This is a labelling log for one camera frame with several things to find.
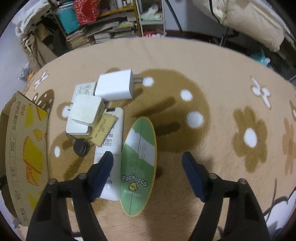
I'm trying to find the stack of books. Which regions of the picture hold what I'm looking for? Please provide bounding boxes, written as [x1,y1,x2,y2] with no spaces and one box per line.
[66,28,89,49]

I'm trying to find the tan trench coat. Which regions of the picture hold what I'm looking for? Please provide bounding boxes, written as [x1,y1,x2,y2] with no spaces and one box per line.
[20,24,57,72]

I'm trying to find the white large charger block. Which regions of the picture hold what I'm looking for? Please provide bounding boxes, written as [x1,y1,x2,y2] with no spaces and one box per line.
[94,69,143,101]

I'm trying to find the white metal trolley cart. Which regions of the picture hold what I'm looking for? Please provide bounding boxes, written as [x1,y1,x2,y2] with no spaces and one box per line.
[135,0,166,38]

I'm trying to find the wooden shelf unit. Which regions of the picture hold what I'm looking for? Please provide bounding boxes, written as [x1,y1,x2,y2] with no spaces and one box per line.
[49,1,138,37]

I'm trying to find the beige NFC tag card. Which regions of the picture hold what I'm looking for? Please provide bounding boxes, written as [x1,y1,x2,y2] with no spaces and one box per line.
[90,113,117,147]

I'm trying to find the red patterned gift bag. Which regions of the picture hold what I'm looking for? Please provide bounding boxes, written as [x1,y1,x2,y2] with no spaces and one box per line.
[73,0,100,26]

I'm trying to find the white square power adapter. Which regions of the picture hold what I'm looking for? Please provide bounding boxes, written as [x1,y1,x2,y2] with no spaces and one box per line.
[69,94,105,128]

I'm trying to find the small white remote control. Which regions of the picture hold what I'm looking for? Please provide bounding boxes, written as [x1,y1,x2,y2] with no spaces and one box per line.
[66,82,96,135]

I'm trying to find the brown cardboard box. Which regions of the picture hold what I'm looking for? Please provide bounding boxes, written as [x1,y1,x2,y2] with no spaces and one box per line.
[1,92,49,226]

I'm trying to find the plush toys in bag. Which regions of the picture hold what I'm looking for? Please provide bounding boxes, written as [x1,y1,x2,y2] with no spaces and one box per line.
[18,62,34,82]

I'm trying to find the teal storage bag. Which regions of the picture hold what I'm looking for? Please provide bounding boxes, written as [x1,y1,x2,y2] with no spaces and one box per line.
[56,1,80,35]

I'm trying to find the green oval Pochacco board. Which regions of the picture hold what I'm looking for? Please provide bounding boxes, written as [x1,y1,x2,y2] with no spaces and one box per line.
[120,117,157,217]

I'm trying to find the black key bunch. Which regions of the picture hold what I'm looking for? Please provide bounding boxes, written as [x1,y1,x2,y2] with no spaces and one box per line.
[69,137,91,157]

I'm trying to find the white puffer jacket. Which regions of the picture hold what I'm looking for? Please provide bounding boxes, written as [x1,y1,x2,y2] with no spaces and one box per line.
[11,0,51,39]

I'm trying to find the beige floral carpet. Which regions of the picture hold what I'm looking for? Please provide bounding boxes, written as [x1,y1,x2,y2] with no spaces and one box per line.
[23,38,295,240]

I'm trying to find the long white remote control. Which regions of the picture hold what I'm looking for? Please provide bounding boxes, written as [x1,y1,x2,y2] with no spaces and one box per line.
[93,106,125,202]

